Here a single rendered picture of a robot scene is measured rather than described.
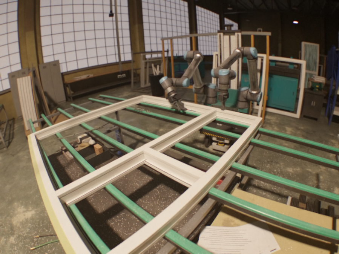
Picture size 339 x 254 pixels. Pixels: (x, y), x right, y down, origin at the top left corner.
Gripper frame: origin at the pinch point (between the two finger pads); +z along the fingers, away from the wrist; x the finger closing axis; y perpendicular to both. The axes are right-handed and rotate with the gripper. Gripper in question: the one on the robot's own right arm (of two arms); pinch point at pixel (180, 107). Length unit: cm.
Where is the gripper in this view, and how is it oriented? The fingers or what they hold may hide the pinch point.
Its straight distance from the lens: 164.3
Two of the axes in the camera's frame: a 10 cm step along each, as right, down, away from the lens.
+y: 5.4, -3.6, -7.6
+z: 5.1, 8.6, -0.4
